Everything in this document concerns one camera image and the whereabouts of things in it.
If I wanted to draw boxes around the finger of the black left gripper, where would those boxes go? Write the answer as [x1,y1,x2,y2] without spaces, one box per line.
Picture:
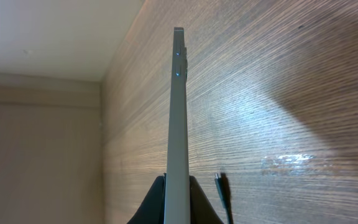
[190,176,223,224]
[127,173,166,224]

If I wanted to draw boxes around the black USB charging cable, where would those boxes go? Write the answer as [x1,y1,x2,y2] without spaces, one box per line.
[214,172,234,224]

